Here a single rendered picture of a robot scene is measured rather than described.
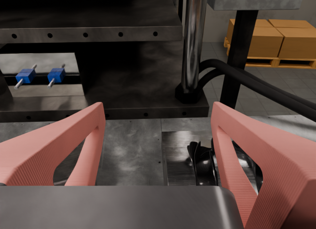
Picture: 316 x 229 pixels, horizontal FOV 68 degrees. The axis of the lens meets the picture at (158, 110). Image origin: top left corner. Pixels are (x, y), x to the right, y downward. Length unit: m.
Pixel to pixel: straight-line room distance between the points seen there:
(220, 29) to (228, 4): 2.80
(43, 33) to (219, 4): 0.59
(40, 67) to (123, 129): 0.38
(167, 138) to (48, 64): 0.52
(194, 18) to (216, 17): 2.88
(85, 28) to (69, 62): 0.13
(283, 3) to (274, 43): 2.10
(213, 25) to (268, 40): 0.95
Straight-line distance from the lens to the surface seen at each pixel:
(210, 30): 3.66
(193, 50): 0.77
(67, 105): 0.90
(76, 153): 0.53
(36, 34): 0.89
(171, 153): 0.47
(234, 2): 0.90
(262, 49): 3.04
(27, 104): 0.97
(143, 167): 0.62
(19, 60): 0.95
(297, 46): 3.16
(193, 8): 0.74
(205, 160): 0.54
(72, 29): 0.85
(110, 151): 0.67
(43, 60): 0.91
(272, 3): 0.95
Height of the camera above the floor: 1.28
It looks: 37 degrees down
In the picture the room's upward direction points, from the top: straight up
